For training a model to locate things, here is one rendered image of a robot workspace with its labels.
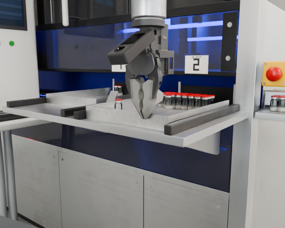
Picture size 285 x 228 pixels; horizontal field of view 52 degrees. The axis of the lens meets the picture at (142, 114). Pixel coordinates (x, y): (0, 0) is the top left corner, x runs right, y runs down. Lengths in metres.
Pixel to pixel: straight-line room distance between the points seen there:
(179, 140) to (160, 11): 0.27
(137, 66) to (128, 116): 0.13
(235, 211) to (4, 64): 1.11
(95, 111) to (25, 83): 0.76
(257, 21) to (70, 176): 1.10
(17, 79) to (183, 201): 0.90
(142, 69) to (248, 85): 0.41
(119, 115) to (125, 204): 0.68
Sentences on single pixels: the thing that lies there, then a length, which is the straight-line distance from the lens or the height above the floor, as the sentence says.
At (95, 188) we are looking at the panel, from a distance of 1.44.
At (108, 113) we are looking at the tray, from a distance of 0.74.
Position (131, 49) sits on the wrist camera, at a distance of 0.58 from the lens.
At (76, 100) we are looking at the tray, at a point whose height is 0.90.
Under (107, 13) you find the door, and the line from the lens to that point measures 1.27.
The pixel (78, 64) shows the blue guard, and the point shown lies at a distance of 1.38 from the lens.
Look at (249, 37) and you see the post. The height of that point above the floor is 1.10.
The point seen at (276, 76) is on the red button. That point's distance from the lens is 0.89.
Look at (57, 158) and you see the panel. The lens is 1.61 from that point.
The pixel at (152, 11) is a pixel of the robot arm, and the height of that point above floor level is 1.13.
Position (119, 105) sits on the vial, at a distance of 0.80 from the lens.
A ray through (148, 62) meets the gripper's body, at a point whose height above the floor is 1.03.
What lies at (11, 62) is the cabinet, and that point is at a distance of 1.46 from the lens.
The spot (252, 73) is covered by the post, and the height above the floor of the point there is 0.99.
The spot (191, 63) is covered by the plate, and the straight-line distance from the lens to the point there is 1.02.
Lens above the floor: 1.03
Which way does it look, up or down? 10 degrees down
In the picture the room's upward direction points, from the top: straight up
